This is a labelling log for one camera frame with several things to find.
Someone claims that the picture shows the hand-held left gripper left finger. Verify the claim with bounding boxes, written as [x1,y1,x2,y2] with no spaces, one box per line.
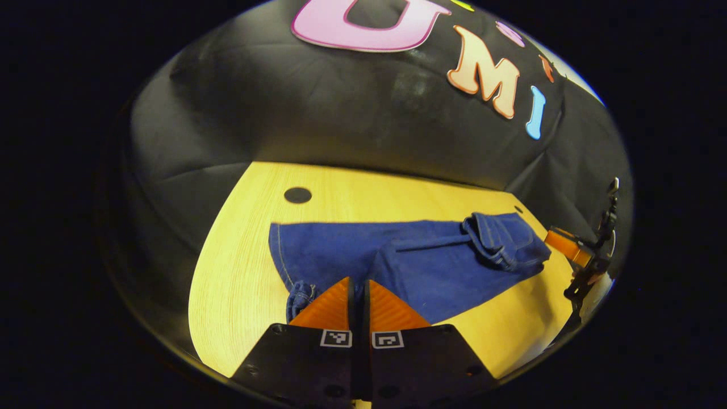
[229,277,360,402]

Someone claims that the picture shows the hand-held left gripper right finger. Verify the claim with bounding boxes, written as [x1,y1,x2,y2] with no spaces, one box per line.
[362,278,498,402]

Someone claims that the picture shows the blue denim jeans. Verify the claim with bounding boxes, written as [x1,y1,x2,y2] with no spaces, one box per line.
[268,212,552,325]

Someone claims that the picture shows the black backdrop cloth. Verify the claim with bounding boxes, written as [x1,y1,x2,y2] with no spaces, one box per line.
[116,0,634,364]

